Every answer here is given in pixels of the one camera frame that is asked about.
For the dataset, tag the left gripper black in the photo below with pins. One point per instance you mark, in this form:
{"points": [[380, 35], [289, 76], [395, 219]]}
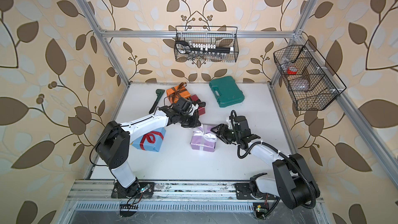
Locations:
{"points": [[194, 124]]}

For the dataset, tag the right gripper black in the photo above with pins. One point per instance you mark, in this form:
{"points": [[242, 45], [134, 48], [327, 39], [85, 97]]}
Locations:
{"points": [[225, 127]]}

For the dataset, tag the purple gift box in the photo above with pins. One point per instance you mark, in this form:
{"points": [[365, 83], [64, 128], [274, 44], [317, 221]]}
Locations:
{"points": [[208, 147]]}

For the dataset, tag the white ribbon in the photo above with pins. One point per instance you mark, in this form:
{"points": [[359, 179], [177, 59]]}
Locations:
{"points": [[203, 134]]}

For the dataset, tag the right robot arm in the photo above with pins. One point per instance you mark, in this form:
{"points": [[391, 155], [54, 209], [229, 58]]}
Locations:
{"points": [[292, 181]]}

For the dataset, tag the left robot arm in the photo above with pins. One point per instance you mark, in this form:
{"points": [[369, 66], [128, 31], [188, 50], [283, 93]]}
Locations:
{"points": [[113, 144]]}

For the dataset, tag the dark red gift box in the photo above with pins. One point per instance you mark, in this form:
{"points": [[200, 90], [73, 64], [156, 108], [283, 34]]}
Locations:
{"points": [[201, 110]]}

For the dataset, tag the orange gift box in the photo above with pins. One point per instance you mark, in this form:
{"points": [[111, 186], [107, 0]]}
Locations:
{"points": [[177, 92]]}

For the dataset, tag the black printed ribbon bow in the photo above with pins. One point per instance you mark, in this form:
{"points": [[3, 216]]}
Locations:
{"points": [[200, 104]]}

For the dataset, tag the brown ribbon bow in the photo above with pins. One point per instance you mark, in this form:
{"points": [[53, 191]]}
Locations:
{"points": [[177, 91]]}

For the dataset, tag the red ribbon bow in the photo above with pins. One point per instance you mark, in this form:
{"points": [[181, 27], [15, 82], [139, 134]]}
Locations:
{"points": [[152, 141]]}

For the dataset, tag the blue gift box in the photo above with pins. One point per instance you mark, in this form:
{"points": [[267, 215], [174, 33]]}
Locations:
{"points": [[136, 142]]}

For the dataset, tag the green plastic tool case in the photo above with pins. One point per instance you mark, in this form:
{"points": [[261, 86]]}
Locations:
{"points": [[226, 91]]}

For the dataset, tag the red object in basket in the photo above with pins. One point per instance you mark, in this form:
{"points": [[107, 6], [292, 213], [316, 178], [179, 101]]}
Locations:
{"points": [[292, 70]]}

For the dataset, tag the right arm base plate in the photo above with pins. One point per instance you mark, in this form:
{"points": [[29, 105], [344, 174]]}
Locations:
{"points": [[248, 191]]}

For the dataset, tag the socket set rail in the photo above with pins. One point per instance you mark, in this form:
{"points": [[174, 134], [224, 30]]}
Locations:
{"points": [[184, 48]]}

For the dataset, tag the black wire basket back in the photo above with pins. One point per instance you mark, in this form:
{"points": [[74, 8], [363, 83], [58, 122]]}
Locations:
{"points": [[222, 36]]}

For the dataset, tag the black wire basket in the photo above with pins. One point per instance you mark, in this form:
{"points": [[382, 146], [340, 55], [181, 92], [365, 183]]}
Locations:
{"points": [[222, 36], [316, 84]]}

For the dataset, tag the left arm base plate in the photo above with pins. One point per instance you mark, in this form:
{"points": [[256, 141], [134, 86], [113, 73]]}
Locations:
{"points": [[137, 189]]}

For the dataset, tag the black wire basket right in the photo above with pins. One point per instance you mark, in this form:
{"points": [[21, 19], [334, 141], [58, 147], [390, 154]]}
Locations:
{"points": [[316, 84]]}

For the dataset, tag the aluminium front rail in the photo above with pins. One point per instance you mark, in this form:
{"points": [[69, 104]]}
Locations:
{"points": [[166, 190]]}

